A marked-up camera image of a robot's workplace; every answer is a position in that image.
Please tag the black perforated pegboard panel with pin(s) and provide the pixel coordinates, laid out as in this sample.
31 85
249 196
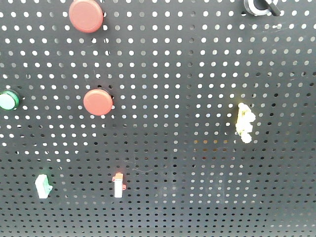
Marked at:
176 71

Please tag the lower red push button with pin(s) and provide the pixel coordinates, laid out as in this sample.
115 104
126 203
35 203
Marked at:
98 102

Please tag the yellow toggle switch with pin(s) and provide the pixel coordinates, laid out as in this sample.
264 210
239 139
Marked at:
243 125

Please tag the white red rocker switch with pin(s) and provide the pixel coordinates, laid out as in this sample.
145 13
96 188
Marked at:
119 186

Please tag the black rotary selector switch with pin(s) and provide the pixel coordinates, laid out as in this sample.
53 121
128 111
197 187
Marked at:
262 7

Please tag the upper red push button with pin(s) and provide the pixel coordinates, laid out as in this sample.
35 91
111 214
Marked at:
86 15

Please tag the green push button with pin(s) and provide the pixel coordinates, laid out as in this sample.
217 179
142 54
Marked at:
9 100

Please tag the white green rocker switch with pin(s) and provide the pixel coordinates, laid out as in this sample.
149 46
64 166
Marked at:
42 186

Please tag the red push button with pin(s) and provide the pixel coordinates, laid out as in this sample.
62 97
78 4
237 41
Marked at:
86 15
98 102

